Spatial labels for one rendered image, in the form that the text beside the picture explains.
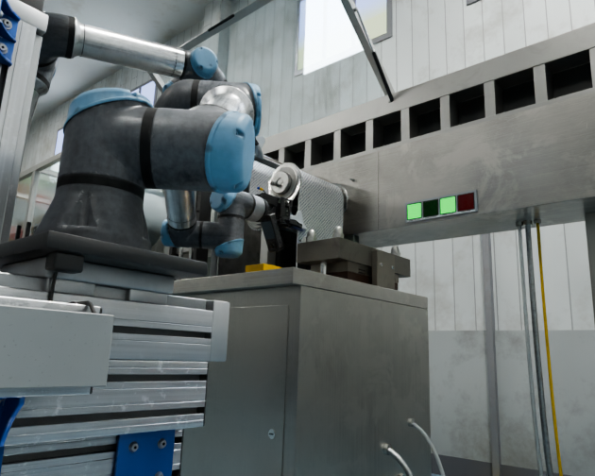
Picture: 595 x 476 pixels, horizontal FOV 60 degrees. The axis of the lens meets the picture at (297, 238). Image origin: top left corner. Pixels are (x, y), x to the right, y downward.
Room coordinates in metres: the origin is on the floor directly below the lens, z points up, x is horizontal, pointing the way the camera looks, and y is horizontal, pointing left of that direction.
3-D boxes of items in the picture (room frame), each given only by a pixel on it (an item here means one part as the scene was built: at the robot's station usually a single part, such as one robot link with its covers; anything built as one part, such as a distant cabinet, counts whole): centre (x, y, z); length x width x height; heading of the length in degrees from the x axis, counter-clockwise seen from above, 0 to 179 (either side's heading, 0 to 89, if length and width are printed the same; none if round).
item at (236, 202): (1.37, 0.19, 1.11); 0.11 x 0.08 x 0.09; 138
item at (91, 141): (0.69, 0.27, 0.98); 0.13 x 0.12 x 0.14; 93
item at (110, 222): (0.69, 0.28, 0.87); 0.15 x 0.15 x 0.10
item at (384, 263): (1.57, -0.27, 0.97); 0.10 x 0.03 x 0.11; 138
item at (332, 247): (1.62, -0.19, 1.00); 0.40 x 0.16 x 0.06; 138
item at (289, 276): (2.27, 0.72, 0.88); 2.52 x 0.66 x 0.04; 48
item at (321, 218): (1.67, -0.08, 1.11); 0.23 x 0.01 x 0.18; 138
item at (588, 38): (2.33, 0.28, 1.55); 3.08 x 0.08 x 0.23; 48
